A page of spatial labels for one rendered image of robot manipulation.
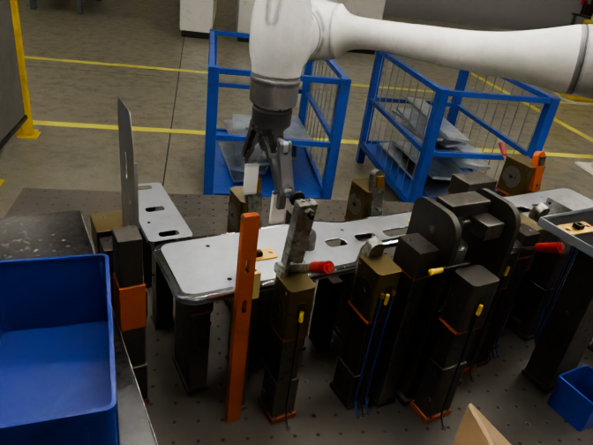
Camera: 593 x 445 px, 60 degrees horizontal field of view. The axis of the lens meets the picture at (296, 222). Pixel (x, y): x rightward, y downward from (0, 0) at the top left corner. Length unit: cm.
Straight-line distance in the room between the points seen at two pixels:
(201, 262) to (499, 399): 79
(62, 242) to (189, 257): 25
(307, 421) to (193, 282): 40
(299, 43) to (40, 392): 66
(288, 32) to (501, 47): 33
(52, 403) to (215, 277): 41
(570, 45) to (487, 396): 86
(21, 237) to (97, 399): 47
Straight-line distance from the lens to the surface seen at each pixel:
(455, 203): 109
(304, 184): 349
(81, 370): 84
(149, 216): 127
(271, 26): 91
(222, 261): 111
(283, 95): 94
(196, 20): 896
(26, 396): 82
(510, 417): 139
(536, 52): 87
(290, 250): 95
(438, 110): 323
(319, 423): 121
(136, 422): 76
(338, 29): 104
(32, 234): 117
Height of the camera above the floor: 161
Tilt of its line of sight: 29 degrees down
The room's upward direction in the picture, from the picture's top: 8 degrees clockwise
